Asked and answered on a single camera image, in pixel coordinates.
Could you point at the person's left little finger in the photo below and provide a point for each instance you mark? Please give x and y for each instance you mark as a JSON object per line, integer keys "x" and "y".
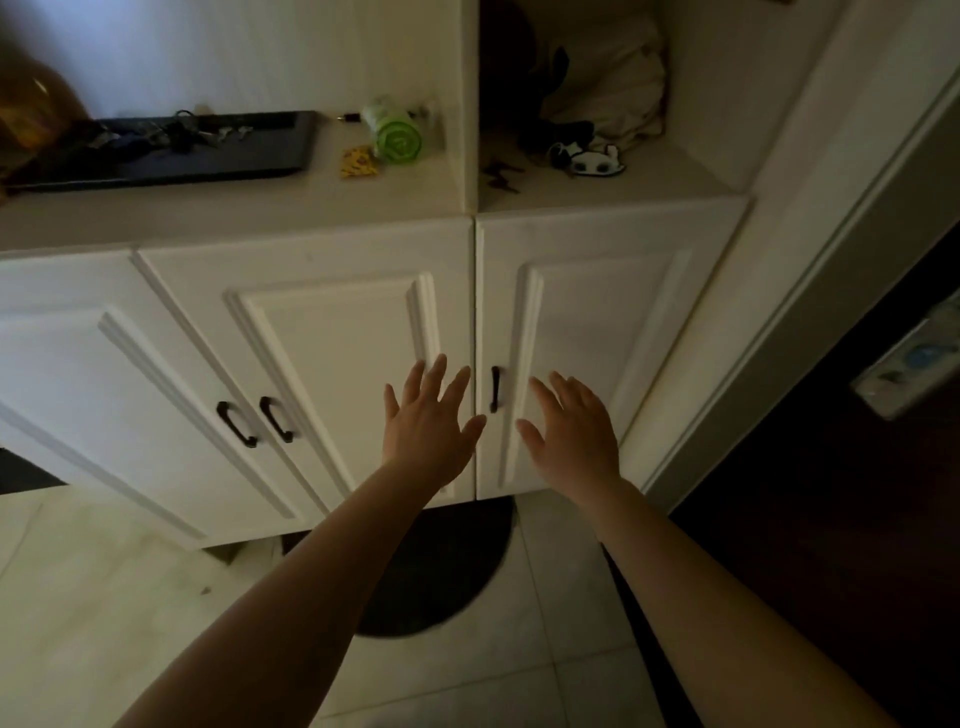
{"x": 391, "y": 401}

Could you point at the white door frame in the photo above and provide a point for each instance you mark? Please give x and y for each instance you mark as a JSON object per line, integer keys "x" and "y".
{"x": 795, "y": 285}

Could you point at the brown glossy bag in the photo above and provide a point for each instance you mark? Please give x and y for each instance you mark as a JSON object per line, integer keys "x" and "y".
{"x": 34, "y": 112}

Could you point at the cream cloth bag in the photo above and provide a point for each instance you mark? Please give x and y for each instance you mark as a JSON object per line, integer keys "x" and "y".
{"x": 615, "y": 75}

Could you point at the person's right forearm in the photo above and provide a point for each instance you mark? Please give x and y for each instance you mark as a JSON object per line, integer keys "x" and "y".
{"x": 712, "y": 630}

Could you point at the dark wooden door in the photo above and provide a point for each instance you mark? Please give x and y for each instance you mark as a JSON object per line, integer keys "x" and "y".
{"x": 840, "y": 540}

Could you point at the bunch of keys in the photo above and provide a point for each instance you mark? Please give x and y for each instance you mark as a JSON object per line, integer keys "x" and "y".
{"x": 180, "y": 133}

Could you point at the person's right thumb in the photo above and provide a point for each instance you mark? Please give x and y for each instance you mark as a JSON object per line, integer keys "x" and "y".
{"x": 529, "y": 437}

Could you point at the person's left thumb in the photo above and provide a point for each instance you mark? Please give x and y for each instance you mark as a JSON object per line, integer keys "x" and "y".
{"x": 474, "y": 433}

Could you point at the person's right middle finger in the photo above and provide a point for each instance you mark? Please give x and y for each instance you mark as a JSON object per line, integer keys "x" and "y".
{"x": 565, "y": 388}

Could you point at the person's right little finger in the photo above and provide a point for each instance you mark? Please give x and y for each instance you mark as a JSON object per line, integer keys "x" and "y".
{"x": 602, "y": 411}

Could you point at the person's right hand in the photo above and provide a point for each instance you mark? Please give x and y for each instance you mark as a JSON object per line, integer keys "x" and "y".
{"x": 577, "y": 454}

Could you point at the person's left middle finger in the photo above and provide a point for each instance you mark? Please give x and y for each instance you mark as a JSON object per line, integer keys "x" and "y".
{"x": 435, "y": 376}

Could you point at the black round floor mat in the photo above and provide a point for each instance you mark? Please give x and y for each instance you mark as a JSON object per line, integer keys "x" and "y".
{"x": 435, "y": 570}

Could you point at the white panelled cabinet door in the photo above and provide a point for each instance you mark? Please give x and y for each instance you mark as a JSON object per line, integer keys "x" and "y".
{"x": 90, "y": 390}
{"x": 592, "y": 300}
{"x": 337, "y": 337}

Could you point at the black bag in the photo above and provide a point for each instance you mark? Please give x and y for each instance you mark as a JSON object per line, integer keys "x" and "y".
{"x": 517, "y": 75}

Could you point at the green and white roll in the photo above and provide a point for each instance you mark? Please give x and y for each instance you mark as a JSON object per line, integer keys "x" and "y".
{"x": 394, "y": 131}

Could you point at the person's left hand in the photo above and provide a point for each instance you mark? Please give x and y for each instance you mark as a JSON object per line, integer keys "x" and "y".
{"x": 427, "y": 442}

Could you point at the person's left forearm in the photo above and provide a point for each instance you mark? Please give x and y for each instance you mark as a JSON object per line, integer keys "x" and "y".
{"x": 300, "y": 615}

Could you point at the black rectangular tray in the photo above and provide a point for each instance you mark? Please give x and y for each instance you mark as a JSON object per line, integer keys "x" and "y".
{"x": 225, "y": 154}

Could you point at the dark hair clip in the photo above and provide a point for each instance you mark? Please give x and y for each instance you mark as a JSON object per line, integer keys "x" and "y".
{"x": 499, "y": 174}

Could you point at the white wooden cabinet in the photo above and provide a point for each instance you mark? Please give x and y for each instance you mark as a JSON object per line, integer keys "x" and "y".
{"x": 300, "y": 202}

